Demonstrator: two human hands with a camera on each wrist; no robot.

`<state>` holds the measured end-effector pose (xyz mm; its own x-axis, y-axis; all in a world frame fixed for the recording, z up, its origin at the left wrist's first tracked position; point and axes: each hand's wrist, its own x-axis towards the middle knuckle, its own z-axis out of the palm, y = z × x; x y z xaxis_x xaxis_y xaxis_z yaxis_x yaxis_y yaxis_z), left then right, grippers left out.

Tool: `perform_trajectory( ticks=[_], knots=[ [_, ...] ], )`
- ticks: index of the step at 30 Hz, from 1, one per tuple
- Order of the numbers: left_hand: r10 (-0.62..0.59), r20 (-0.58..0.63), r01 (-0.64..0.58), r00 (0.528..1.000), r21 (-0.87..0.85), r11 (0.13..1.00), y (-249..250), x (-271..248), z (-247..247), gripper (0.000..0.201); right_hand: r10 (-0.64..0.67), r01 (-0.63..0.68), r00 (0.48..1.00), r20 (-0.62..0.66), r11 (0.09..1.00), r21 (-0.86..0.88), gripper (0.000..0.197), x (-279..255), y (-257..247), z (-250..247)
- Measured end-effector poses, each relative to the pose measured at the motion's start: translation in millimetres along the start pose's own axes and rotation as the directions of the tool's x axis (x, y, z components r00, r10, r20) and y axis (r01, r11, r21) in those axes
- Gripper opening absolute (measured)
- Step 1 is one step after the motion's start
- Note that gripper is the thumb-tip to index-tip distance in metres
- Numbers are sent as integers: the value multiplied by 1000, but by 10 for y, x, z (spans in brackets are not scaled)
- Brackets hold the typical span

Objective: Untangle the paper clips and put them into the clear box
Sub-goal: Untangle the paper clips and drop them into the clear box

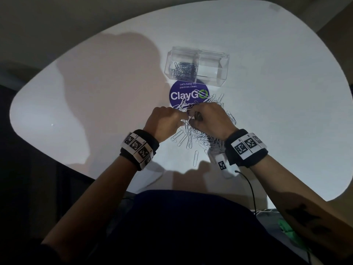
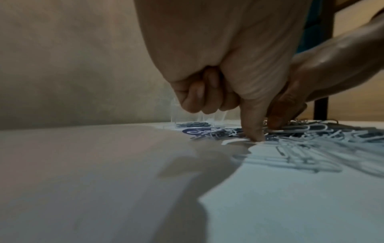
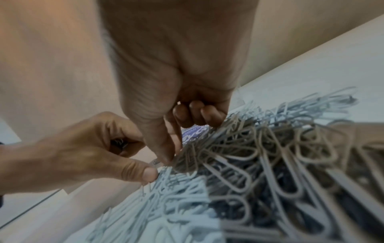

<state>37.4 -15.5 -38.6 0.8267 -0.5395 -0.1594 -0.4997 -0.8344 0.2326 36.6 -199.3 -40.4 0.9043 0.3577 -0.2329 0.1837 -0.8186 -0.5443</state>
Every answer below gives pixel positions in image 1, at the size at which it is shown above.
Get green object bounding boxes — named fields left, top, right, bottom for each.
left=277, top=218, right=311, bottom=251

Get black wristband with markers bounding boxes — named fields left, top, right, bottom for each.
left=224, top=129, right=268, bottom=168
left=119, top=129, right=160, bottom=172

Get person's right forearm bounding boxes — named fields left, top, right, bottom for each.
left=249, top=154, right=353, bottom=260

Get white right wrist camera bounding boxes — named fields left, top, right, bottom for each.
left=214, top=153, right=235, bottom=179

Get person's dark blue clothing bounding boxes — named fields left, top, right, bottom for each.
left=93, top=190, right=307, bottom=265

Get pile of mixed paper clips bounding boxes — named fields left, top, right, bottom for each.
left=170, top=93, right=238, bottom=167

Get clear plastic two-compartment box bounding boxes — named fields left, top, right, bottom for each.
left=164, top=46, right=230, bottom=87

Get round purple sticker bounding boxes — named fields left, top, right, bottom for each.
left=168, top=79, right=210, bottom=108

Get black right camera cable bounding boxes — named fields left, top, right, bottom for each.
left=233, top=170, right=257, bottom=216

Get person's left forearm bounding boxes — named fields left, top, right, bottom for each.
left=41, top=156, right=138, bottom=257

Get person's left hand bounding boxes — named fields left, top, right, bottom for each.
left=143, top=106, right=188, bottom=143

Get person's right hand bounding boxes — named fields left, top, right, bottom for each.
left=187, top=102, right=239, bottom=142

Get white cables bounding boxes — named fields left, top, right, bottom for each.
left=255, top=208, right=279, bottom=217

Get black right wristband with markers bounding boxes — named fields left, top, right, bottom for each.
left=224, top=129, right=268, bottom=168

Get cluster of sorted blue clips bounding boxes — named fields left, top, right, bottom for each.
left=171, top=61, right=199, bottom=80

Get black left wristband with markers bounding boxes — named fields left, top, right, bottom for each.
left=119, top=129, right=160, bottom=172

